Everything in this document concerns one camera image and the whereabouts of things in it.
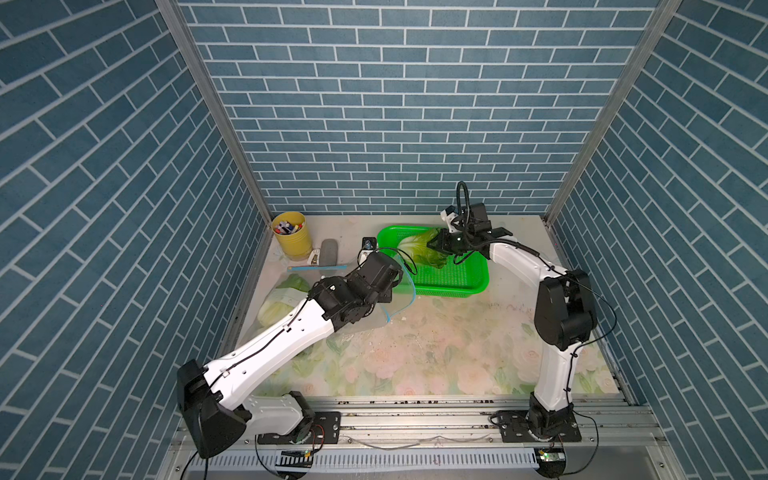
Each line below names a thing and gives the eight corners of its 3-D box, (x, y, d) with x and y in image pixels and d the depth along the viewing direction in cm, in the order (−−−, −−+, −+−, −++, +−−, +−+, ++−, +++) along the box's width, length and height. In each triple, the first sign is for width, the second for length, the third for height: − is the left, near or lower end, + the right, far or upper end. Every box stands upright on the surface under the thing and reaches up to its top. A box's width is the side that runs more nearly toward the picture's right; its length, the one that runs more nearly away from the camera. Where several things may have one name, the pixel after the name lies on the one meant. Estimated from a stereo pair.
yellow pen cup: (278, 260, 107) (266, 236, 97) (286, 235, 115) (275, 211, 105) (310, 260, 107) (301, 236, 97) (316, 235, 115) (308, 211, 105)
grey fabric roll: (318, 265, 107) (317, 261, 105) (323, 242, 114) (322, 238, 112) (336, 265, 107) (335, 261, 105) (340, 242, 114) (339, 238, 112)
